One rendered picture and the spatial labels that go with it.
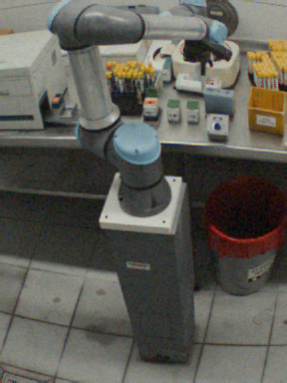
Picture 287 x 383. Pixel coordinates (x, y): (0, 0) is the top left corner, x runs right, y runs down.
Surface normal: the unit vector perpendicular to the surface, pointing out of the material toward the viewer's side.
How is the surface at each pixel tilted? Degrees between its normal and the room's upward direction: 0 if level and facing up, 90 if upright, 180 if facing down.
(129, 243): 90
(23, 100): 90
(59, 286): 0
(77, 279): 0
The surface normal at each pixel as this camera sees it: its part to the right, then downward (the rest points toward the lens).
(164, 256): -0.21, 0.71
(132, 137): -0.01, -0.65
